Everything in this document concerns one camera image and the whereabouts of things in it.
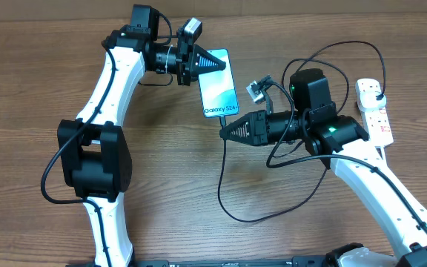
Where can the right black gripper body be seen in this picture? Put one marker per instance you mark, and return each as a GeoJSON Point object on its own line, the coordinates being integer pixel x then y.
{"type": "Point", "coordinates": [262, 129]}

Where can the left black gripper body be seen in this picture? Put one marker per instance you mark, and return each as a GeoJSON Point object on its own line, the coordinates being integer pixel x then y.
{"type": "Point", "coordinates": [184, 58]}

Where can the Samsung Galaxy smartphone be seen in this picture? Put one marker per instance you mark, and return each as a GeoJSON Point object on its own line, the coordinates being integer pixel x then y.
{"type": "Point", "coordinates": [217, 89]}

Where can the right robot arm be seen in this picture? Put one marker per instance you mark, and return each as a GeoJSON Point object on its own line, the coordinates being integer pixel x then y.
{"type": "Point", "coordinates": [344, 147]}

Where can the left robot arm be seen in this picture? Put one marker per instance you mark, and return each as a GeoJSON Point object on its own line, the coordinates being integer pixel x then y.
{"type": "Point", "coordinates": [95, 158]}

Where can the white charger plug adapter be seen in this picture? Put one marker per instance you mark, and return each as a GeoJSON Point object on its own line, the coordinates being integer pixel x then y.
{"type": "Point", "coordinates": [370, 101]}

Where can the white power strip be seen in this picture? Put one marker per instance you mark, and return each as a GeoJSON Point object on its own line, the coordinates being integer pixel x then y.
{"type": "Point", "coordinates": [375, 122]}

